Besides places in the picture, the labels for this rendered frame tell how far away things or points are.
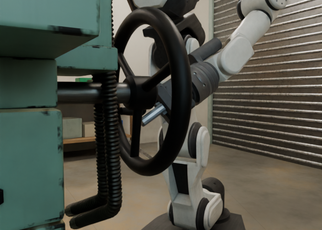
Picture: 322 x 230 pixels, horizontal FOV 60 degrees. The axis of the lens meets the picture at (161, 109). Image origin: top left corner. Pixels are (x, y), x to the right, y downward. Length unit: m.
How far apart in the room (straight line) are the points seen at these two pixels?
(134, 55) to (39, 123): 4.05
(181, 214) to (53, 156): 1.05
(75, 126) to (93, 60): 3.12
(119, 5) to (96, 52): 3.95
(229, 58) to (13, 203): 0.56
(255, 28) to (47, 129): 0.67
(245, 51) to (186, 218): 0.77
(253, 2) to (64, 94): 0.61
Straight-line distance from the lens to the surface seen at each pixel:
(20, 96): 0.24
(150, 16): 0.45
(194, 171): 1.09
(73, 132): 3.47
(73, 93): 0.44
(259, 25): 0.82
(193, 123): 1.09
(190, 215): 1.23
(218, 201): 1.34
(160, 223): 1.47
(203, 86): 0.64
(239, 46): 0.72
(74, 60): 0.35
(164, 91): 0.62
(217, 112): 4.23
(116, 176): 0.46
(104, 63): 0.37
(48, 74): 0.25
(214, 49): 0.72
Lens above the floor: 0.81
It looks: 4 degrees down
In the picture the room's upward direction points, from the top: straight up
